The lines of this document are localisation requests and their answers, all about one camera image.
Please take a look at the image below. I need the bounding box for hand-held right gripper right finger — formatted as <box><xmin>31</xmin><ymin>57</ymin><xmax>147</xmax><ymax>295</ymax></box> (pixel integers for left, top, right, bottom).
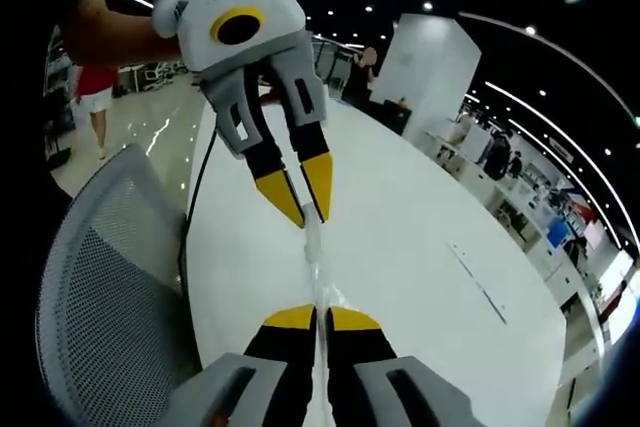
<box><xmin>323</xmin><ymin>305</ymin><xmax>482</xmax><ymax>427</ymax></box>

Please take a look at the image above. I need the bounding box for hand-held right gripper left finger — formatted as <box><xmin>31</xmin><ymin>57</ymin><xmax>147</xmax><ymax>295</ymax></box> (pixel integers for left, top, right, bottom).
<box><xmin>168</xmin><ymin>302</ymin><xmax>318</xmax><ymax>427</ymax></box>

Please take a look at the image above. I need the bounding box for clear food packaging bag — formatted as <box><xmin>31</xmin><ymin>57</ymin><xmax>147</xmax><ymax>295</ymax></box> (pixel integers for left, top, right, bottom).
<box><xmin>301</xmin><ymin>201</ymin><xmax>351</xmax><ymax>427</ymax></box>

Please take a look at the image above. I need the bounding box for white square pillar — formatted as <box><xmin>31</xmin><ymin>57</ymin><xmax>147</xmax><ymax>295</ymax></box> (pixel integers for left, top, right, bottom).
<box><xmin>371</xmin><ymin>13</ymin><xmax>485</xmax><ymax>149</ymax></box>

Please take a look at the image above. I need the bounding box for white mesh office chair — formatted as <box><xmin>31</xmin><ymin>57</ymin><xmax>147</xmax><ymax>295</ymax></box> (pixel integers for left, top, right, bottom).
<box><xmin>33</xmin><ymin>143</ymin><xmax>214</xmax><ymax>427</ymax></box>

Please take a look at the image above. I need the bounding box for row of white cabinets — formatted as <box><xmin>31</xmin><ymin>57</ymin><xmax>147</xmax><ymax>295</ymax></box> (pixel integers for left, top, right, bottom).
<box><xmin>423</xmin><ymin>115</ymin><xmax>617</xmax><ymax>309</ymax></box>

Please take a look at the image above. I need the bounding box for blue box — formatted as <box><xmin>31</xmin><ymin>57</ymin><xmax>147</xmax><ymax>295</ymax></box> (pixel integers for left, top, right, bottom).
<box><xmin>546</xmin><ymin>218</ymin><xmax>577</xmax><ymax>252</ymax></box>

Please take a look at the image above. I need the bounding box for black cable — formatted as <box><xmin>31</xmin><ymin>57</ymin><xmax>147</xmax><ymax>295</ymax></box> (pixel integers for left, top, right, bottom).
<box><xmin>176</xmin><ymin>111</ymin><xmax>222</xmax><ymax>298</ymax></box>

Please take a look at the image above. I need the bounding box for table cable slot cover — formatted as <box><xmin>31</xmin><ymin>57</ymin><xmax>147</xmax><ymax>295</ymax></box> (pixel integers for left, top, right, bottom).
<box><xmin>446</xmin><ymin>240</ymin><xmax>510</xmax><ymax>326</ymax></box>

